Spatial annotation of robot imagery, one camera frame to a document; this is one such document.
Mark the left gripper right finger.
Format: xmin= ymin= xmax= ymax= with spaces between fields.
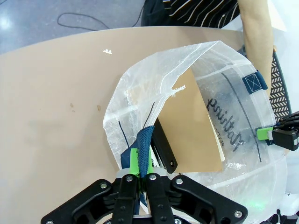
xmin=142 ymin=166 xmax=249 ymax=224

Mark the black white-striped shirt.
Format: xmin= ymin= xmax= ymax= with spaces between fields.
xmin=141 ymin=0 xmax=242 ymax=30

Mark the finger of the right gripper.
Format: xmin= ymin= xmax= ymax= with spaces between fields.
xmin=276 ymin=111 xmax=299 ymax=129
xmin=256 ymin=126 xmax=299 ymax=151

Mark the black floor cable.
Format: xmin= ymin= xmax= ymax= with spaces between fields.
xmin=57 ymin=0 xmax=146 ymax=31

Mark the black case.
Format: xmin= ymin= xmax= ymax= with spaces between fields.
xmin=151 ymin=117 xmax=178 ymax=174

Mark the person's left forearm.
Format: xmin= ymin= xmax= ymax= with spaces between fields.
xmin=237 ymin=0 xmax=275 ymax=79

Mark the dark grey basket with goods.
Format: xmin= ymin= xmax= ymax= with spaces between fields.
xmin=237 ymin=44 xmax=293 ymax=122

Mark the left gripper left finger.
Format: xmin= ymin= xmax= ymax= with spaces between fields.
xmin=41 ymin=148 xmax=141 ymax=224

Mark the brown kraft notebook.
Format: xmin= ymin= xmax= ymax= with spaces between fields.
xmin=157 ymin=69 xmax=226 ymax=174

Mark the white translucent shopping bag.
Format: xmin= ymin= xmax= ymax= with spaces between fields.
xmin=102 ymin=40 xmax=289 ymax=224

